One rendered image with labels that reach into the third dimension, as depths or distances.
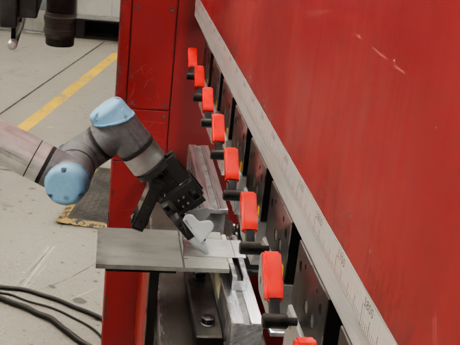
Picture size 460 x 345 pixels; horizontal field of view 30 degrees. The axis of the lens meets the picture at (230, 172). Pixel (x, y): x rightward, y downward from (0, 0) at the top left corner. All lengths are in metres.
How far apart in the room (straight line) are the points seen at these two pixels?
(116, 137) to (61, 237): 2.60
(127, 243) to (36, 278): 2.08
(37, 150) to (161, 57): 1.02
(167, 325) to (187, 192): 0.27
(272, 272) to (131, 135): 0.70
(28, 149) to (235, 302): 0.48
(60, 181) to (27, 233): 2.74
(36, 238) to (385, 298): 3.56
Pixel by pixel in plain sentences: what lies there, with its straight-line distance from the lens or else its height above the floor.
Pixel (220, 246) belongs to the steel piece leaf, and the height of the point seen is 1.00.
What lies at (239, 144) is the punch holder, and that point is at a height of 1.29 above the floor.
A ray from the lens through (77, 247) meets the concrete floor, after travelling 4.13.
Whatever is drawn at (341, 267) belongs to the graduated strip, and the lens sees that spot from 0.85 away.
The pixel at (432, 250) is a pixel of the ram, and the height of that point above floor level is 1.50.
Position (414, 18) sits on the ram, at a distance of 0.70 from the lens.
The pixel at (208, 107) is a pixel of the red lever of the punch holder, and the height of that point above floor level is 1.28.
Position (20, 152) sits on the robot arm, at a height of 1.24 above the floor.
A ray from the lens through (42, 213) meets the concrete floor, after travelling 4.50.
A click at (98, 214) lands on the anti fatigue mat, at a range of 4.47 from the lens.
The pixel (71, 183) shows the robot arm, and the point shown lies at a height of 1.20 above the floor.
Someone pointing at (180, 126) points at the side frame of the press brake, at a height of 1.01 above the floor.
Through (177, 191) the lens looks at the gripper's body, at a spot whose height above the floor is 1.14.
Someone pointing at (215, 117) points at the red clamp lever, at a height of 1.31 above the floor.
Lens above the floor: 1.74
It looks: 19 degrees down
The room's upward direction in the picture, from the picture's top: 6 degrees clockwise
